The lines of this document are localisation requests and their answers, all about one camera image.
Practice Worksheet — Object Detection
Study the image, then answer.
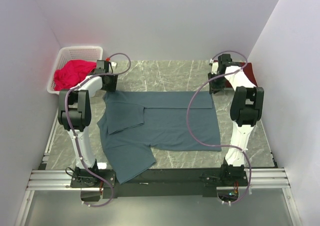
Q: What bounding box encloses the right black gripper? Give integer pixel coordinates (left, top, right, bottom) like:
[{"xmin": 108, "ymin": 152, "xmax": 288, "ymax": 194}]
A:
[{"xmin": 207, "ymin": 72, "xmax": 227, "ymax": 95}]

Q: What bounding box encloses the blue-grey t-shirt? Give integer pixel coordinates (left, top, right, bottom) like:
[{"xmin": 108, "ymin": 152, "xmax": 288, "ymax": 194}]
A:
[{"xmin": 98, "ymin": 91, "xmax": 221, "ymax": 184}]

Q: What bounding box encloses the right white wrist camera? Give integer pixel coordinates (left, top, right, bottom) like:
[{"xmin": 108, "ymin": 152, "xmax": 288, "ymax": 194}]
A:
[{"xmin": 209, "ymin": 59, "xmax": 219, "ymax": 74}]

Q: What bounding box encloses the crumpled pink-red t-shirt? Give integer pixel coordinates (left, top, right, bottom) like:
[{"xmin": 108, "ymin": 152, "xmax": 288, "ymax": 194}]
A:
[{"xmin": 53, "ymin": 60, "xmax": 97, "ymax": 91}]

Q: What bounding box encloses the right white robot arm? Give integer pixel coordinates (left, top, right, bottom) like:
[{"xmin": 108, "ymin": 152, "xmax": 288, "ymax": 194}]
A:
[{"xmin": 208, "ymin": 51, "xmax": 264, "ymax": 167}]

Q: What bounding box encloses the folded dark red t-shirt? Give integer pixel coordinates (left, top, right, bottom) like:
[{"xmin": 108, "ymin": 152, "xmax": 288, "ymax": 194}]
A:
[{"xmin": 225, "ymin": 62, "xmax": 258, "ymax": 88}]

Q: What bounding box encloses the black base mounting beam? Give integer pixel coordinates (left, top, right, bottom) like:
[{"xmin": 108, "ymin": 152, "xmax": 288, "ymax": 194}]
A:
[{"xmin": 70, "ymin": 166, "xmax": 250, "ymax": 202}]

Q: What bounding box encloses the aluminium rail frame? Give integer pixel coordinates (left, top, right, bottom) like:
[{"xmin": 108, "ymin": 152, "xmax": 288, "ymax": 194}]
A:
[{"xmin": 16, "ymin": 123, "xmax": 302, "ymax": 226}]

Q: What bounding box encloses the white plastic laundry basket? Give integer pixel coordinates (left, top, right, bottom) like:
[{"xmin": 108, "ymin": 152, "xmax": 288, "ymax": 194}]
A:
[{"xmin": 46, "ymin": 46, "xmax": 103, "ymax": 95}]

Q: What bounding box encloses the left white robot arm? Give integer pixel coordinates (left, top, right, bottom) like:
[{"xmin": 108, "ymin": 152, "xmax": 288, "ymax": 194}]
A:
[{"xmin": 53, "ymin": 58, "xmax": 118, "ymax": 187}]

